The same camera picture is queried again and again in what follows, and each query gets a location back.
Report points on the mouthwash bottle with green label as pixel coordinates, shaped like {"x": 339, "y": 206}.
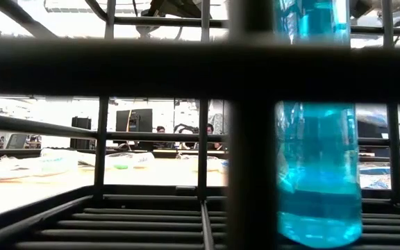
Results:
{"x": 318, "y": 166}

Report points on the green toothbrush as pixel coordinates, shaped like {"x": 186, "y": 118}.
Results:
{"x": 120, "y": 166}
{"x": 52, "y": 161}

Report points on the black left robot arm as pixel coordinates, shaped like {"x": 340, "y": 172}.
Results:
{"x": 172, "y": 7}

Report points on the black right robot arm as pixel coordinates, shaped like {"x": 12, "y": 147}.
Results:
{"x": 359, "y": 7}

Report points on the gray draped cover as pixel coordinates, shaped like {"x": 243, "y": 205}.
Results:
{"x": 219, "y": 121}

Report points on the black dome ceiling fixture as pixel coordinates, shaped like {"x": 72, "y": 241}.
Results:
{"x": 144, "y": 34}

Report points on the black computer tower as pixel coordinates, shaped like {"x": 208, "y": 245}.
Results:
{"x": 81, "y": 123}

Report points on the blue toothbrush in clear wrap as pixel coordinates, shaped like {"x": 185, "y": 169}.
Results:
{"x": 373, "y": 171}

